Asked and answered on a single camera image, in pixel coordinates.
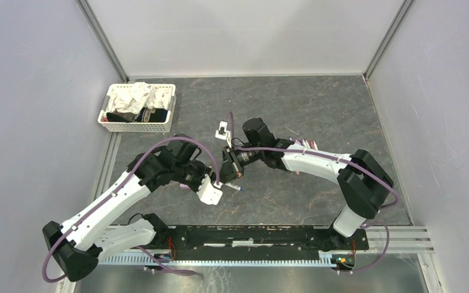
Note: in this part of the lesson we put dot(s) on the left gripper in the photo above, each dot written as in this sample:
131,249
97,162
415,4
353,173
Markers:
204,170

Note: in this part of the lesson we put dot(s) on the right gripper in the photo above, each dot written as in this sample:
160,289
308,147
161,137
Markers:
231,168

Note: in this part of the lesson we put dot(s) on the clear cap blue pen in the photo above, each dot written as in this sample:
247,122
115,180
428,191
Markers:
233,186

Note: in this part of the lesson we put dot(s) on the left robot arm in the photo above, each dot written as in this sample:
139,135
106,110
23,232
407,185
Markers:
77,245

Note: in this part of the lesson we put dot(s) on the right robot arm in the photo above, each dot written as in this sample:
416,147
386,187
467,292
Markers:
365,185

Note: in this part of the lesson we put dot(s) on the white plastic basket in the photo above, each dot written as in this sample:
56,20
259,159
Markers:
153,121

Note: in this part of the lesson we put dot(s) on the white crumpled cloth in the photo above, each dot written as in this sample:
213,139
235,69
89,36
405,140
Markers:
132,98

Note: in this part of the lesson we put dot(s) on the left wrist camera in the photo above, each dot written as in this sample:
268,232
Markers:
209,192

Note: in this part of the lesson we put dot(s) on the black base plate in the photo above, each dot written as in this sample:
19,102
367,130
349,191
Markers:
254,243

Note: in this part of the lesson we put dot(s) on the grey cable duct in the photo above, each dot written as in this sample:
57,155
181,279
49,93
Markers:
138,258

